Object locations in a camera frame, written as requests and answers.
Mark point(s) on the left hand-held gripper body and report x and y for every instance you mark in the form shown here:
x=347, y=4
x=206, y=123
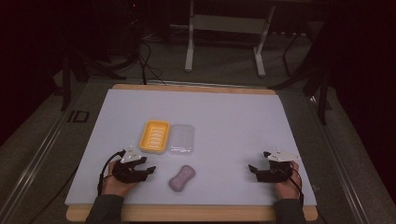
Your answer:
x=127, y=174

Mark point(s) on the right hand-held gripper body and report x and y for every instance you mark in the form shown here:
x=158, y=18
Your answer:
x=275, y=174

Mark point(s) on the yellow soap dish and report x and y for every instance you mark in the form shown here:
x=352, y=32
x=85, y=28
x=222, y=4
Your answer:
x=154, y=137

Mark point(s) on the purple soap bar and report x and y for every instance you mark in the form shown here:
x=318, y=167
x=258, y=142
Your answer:
x=182, y=178

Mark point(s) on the clear plastic container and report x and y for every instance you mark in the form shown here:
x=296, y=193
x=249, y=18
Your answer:
x=181, y=140

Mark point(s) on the person's left hand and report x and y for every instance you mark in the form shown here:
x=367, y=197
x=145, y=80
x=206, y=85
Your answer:
x=113, y=186

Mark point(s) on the person's right hand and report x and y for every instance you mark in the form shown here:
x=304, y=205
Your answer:
x=288, y=188

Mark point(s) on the pale lavender table mat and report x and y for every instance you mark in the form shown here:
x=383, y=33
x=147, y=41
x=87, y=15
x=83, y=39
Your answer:
x=224, y=124

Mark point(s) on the black metal stand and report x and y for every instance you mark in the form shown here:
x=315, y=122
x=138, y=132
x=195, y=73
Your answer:
x=66, y=84
x=322, y=93

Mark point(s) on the metal floor rail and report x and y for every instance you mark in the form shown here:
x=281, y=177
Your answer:
x=40, y=155
x=339, y=161

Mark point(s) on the white metal table frame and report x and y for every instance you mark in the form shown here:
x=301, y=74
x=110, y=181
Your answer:
x=227, y=24

